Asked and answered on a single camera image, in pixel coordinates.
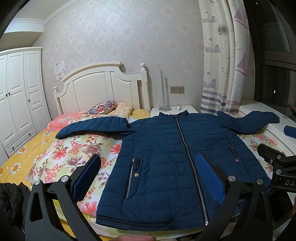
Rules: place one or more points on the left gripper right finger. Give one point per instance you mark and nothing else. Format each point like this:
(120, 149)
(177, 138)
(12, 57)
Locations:
(254, 221)

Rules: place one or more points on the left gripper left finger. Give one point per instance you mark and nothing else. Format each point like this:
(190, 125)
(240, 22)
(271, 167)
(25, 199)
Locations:
(42, 221)

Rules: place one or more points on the embroidered patterned pillow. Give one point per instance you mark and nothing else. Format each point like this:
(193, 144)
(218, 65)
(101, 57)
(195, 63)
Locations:
(103, 108)

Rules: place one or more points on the yellow daisy bed sheet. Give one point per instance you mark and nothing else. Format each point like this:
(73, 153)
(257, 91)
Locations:
(17, 167)

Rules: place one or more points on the silver lamp stand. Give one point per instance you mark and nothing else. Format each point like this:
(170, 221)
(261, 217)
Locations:
(161, 106)

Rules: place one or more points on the white wardrobe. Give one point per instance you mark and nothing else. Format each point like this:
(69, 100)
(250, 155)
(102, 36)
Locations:
(24, 110)

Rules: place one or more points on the paper notices on wall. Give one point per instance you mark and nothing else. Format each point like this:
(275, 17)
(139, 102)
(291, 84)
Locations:
(59, 69)

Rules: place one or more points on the sailboat print curtain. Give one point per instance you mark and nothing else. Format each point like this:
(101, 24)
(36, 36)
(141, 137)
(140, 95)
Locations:
(226, 46)

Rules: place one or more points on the white nightstand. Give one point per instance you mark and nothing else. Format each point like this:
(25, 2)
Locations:
(188, 108)

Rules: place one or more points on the black garment at edge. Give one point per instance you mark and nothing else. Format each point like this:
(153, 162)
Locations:
(14, 201)

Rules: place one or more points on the white charger with cable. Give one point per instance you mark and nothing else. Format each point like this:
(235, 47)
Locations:
(179, 105)

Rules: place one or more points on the person right hand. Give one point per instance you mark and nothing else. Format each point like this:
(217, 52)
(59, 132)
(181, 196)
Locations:
(136, 238)

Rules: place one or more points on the wall switch socket panel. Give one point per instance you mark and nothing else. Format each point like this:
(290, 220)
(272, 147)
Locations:
(177, 90)

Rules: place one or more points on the navy blue puffer jacket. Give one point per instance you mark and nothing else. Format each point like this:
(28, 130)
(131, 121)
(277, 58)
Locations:
(155, 184)

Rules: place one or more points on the yellow pillow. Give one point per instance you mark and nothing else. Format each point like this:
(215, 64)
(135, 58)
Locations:
(140, 114)

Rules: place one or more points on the peach patterned pillow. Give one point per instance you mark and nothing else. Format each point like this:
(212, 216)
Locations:
(122, 108)

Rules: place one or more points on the floral bed quilt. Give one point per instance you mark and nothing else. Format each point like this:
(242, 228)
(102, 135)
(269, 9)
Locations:
(65, 155)

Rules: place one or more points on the white wooden headboard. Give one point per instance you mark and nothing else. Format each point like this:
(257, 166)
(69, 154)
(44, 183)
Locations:
(99, 82)

